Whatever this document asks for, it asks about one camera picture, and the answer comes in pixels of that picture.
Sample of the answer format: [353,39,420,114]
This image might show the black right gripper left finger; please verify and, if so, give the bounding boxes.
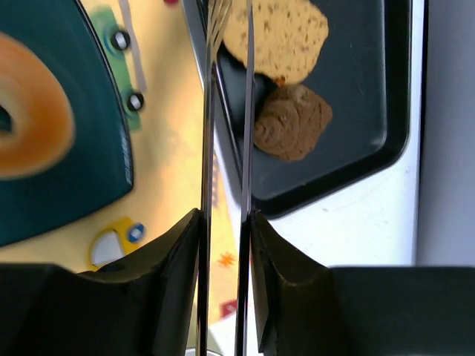
[79,208,202,355]

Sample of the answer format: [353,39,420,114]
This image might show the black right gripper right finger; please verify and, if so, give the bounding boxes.
[251,212,347,355]

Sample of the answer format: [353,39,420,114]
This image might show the orange glazed donut bread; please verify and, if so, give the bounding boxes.
[1,33,76,180]

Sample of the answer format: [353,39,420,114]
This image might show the silver metal tongs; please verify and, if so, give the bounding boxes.
[196,1,255,355]

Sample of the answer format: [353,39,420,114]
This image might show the brown chocolate bread roll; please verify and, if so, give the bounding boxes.
[254,85,333,162]

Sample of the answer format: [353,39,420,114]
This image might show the flat seeded bread slice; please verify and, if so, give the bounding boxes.
[221,0,330,85]

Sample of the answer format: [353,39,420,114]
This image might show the dark teal square plate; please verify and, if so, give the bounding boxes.
[1,1,134,245]

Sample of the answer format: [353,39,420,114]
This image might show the yellow cartoon car placemat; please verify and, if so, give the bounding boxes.
[0,0,253,349]

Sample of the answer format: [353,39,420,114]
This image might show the black baking tray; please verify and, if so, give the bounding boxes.
[181,0,413,220]

